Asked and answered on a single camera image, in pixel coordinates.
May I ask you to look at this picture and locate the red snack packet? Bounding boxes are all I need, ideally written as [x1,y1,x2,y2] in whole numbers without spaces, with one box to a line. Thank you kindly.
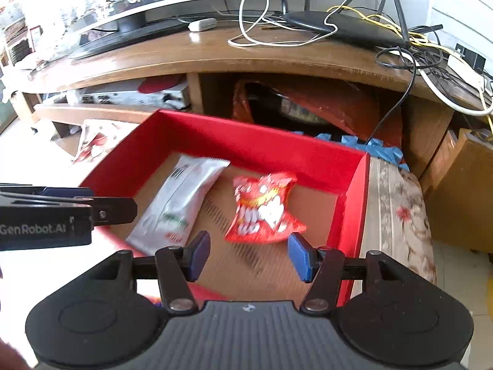
[224,173,309,244]

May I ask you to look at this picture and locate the red cardboard box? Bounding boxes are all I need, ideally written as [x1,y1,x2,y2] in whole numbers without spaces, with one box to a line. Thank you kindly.
[79,109,371,306]

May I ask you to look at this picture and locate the red plastic bag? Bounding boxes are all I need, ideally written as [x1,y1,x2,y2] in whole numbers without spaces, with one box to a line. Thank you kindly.
[231,79,403,144]

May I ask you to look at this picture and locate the wooden side cabinet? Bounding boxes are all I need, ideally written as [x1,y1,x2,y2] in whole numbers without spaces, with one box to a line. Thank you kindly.
[419,127,493,254]

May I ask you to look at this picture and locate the red framed plaque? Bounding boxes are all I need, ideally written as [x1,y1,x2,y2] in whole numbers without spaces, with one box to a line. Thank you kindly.
[28,25,43,53]

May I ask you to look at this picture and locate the black router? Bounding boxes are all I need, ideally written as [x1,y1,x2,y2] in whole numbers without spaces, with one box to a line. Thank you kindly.
[270,0,412,49]

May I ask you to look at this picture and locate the floral cushion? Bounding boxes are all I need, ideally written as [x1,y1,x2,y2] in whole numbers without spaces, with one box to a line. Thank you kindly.
[348,157,438,306]

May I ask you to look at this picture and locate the thin white cable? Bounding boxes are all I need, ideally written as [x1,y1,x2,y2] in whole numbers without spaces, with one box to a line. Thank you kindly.
[228,0,336,49]

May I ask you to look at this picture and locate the black cable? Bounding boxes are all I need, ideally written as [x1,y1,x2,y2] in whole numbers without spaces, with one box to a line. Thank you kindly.
[368,44,443,144]

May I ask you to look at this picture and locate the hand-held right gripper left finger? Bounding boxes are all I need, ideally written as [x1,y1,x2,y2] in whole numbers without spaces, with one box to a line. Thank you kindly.
[79,230,212,314]

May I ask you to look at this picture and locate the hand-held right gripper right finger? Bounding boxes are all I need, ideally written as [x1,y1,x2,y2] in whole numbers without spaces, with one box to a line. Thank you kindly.
[287,232,420,315]

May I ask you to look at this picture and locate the white snack packet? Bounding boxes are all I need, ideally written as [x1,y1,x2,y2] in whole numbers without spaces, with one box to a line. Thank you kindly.
[126,154,232,257]

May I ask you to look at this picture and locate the black plug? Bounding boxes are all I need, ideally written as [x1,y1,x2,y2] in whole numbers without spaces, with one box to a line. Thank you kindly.
[454,42,487,71]

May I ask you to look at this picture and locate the white power strip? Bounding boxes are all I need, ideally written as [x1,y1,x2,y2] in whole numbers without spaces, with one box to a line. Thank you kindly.
[447,54,493,98]

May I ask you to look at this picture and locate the silver receiver unit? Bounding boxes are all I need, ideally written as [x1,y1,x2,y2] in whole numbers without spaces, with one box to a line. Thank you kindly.
[63,83,192,109]

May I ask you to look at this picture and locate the yellow cable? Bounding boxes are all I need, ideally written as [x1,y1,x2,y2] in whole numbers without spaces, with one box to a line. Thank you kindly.
[327,5,493,141]

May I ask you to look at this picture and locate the thick white cable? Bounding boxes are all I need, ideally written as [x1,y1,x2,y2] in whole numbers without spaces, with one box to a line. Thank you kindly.
[387,48,493,117]

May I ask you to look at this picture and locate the red flat object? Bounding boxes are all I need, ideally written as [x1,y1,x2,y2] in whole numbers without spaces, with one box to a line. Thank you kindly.
[139,76,189,94]

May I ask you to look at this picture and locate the blue foam mat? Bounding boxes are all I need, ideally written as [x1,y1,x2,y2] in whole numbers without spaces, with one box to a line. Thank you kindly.
[314,133,411,171]

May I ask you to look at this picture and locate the red floral printed bag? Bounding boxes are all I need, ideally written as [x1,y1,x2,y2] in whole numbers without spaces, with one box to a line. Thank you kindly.
[71,119,136,165]

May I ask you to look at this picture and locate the white adapter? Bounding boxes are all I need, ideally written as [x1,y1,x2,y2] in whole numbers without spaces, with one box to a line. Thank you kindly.
[188,18,217,32]

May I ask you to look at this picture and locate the wooden television cabinet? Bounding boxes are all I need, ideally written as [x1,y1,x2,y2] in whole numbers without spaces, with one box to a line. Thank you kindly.
[0,19,493,187]

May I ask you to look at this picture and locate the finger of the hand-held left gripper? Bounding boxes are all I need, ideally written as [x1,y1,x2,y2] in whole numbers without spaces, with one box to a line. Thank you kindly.
[0,183,96,200]
[0,196,138,227]

